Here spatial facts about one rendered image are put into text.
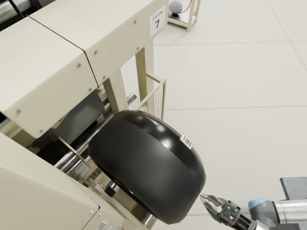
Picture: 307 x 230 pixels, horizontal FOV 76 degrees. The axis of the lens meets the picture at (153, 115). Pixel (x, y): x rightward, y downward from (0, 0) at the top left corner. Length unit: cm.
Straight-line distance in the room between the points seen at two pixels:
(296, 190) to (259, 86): 160
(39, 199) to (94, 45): 41
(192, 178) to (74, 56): 59
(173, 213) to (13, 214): 64
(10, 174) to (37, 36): 49
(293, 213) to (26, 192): 96
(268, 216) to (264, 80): 237
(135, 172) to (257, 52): 308
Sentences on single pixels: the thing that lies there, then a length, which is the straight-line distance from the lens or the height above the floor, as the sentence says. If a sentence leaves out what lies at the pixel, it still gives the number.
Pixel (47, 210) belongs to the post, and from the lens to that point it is 31.
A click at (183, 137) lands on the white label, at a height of 141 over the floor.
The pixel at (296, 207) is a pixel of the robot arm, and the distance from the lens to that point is 105.
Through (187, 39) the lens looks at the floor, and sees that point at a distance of 344.
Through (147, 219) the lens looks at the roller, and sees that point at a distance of 122.
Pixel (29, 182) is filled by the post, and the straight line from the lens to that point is 24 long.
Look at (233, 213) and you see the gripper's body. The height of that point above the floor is 131.
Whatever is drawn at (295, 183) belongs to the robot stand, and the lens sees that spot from 188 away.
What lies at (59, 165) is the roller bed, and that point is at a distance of 109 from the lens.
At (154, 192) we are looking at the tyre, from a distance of 74.
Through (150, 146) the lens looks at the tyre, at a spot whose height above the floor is 145.
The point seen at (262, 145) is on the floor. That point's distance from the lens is 260.
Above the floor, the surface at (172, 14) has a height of 13.
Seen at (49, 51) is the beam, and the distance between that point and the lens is 59.
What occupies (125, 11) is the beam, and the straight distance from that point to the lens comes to 67.
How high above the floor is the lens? 214
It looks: 60 degrees down
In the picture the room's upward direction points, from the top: 1 degrees counter-clockwise
